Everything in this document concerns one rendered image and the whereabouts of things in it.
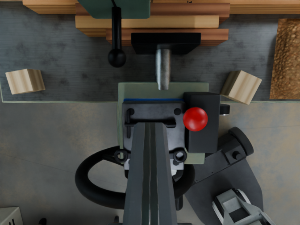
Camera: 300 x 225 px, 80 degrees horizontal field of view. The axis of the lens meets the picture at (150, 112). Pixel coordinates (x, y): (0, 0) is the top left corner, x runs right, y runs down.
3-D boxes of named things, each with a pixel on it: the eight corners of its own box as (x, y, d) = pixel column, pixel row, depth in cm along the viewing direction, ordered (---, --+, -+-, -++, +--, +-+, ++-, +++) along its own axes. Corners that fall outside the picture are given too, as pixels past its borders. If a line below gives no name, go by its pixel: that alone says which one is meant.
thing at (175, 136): (125, 159, 29) (120, 177, 24) (124, 91, 28) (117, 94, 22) (206, 159, 29) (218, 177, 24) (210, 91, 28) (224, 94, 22)
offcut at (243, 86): (237, 102, 34) (248, 105, 30) (218, 94, 34) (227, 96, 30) (249, 79, 33) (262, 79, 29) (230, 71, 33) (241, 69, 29)
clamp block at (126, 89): (125, 145, 39) (117, 164, 30) (123, 81, 36) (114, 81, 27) (194, 145, 39) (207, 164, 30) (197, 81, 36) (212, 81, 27)
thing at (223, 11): (86, 26, 32) (75, 17, 27) (85, 14, 31) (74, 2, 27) (218, 26, 32) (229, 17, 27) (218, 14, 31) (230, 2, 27)
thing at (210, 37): (112, 46, 32) (106, 39, 27) (112, 36, 32) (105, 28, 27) (216, 46, 32) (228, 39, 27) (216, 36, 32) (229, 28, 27)
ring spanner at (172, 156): (114, 161, 25) (114, 163, 25) (114, 148, 25) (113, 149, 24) (186, 161, 25) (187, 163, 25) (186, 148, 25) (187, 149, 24)
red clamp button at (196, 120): (181, 130, 23) (183, 132, 22) (182, 106, 22) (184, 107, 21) (205, 129, 23) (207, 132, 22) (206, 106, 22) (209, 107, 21)
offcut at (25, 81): (21, 73, 33) (4, 72, 29) (40, 69, 33) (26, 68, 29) (27, 93, 34) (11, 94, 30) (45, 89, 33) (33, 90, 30)
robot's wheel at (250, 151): (245, 131, 107) (230, 122, 126) (238, 135, 107) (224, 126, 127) (259, 158, 111) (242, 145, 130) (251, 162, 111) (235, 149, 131)
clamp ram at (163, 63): (136, 88, 33) (131, 91, 24) (135, 45, 32) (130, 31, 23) (185, 88, 33) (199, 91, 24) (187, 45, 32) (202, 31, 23)
